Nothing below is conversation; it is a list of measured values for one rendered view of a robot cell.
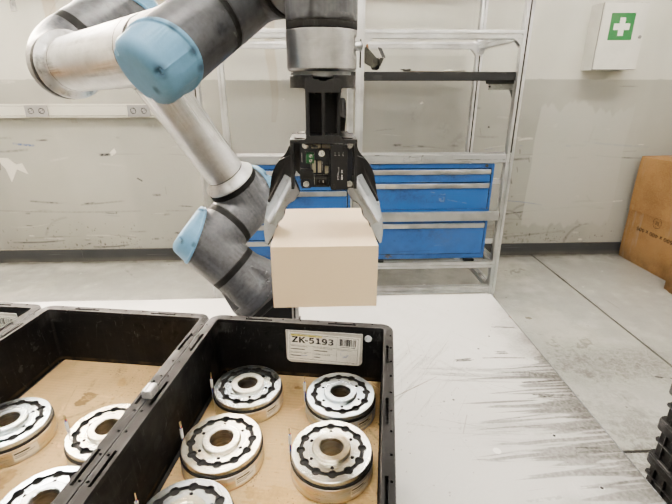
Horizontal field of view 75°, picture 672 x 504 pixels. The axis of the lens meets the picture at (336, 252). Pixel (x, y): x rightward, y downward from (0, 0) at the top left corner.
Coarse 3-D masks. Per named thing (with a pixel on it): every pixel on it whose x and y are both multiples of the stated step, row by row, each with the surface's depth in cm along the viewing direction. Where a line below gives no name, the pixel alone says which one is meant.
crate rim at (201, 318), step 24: (48, 312) 75; (72, 312) 74; (96, 312) 74; (120, 312) 73; (144, 312) 73; (168, 312) 73; (0, 336) 66; (192, 336) 66; (168, 360) 61; (120, 432) 48; (96, 456) 45; (72, 480) 42
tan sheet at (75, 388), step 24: (72, 360) 78; (48, 384) 71; (72, 384) 71; (96, 384) 71; (120, 384) 71; (144, 384) 71; (72, 408) 66; (96, 408) 66; (48, 456) 58; (0, 480) 54; (24, 480) 54
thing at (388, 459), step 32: (224, 320) 71; (256, 320) 71; (288, 320) 71; (320, 320) 71; (192, 352) 62; (384, 352) 62; (160, 384) 56; (384, 384) 56; (384, 416) 50; (384, 448) 46; (96, 480) 42; (384, 480) 42
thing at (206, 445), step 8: (224, 424) 58; (208, 432) 57; (216, 432) 57; (224, 432) 57; (232, 432) 57; (208, 440) 55; (232, 440) 55; (240, 440) 56; (208, 448) 54; (216, 448) 54; (224, 448) 54; (232, 448) 54
